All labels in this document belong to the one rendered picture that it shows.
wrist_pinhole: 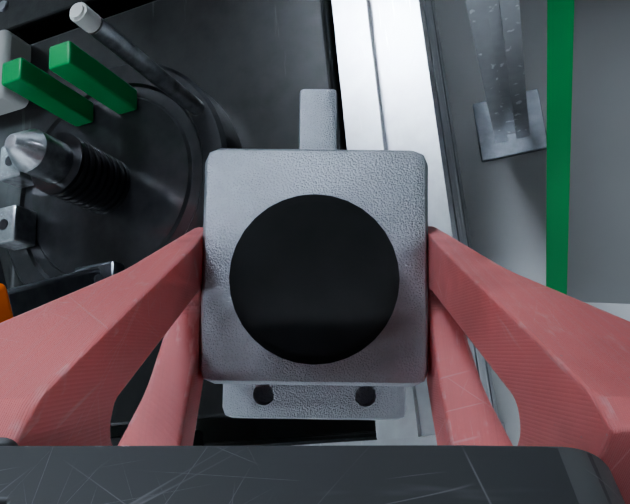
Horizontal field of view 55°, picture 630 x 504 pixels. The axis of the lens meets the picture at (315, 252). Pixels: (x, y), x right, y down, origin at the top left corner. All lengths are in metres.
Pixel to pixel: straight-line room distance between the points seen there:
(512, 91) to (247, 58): 0.14
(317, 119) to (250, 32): 0.19
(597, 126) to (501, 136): 0.18
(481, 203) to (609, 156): 0.18
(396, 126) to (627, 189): 0.13
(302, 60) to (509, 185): 0.15
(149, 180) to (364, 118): 0.11
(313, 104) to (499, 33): 0.15
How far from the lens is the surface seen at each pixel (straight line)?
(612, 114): 0.21
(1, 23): 0.47
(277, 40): 0.34
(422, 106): 0.30
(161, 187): 0.31
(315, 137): 0.16
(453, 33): 0.44
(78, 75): 0.31
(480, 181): 0.39
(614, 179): 0.22
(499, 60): 0.32
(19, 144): 0.29
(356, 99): 0.32
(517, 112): 0.36
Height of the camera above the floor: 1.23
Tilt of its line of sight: 66 degrees down
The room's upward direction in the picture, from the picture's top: 59 degrees counter-clockwise
